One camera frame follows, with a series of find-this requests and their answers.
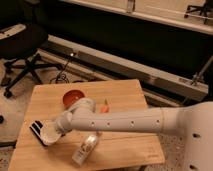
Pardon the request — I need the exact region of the red bowl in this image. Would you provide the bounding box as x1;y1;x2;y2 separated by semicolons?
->
62;90;85;108

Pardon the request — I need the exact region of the clear plastic bottle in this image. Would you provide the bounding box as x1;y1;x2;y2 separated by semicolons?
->
72;132;101;166

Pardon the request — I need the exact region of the black office chair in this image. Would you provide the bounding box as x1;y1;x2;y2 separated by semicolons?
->
0;23;62;98

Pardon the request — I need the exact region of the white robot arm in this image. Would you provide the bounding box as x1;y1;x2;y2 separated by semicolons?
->
54;98;213;171

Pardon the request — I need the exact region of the orange carrot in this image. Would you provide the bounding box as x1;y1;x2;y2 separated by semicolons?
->
100;100;110;113

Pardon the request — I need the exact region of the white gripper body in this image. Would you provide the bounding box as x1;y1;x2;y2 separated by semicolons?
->
54;112;72;134

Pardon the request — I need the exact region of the black cable on floor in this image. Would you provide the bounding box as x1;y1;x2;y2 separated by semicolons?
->
49;49;78;84

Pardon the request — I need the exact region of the metal tripod stand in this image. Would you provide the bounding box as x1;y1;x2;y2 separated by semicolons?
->
191;56;213;86

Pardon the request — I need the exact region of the black white striped box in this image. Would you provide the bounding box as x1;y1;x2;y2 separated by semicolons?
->
30;120;46;146

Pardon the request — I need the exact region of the white ceramic cup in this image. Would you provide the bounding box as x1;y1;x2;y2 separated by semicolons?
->
40;122;62;146

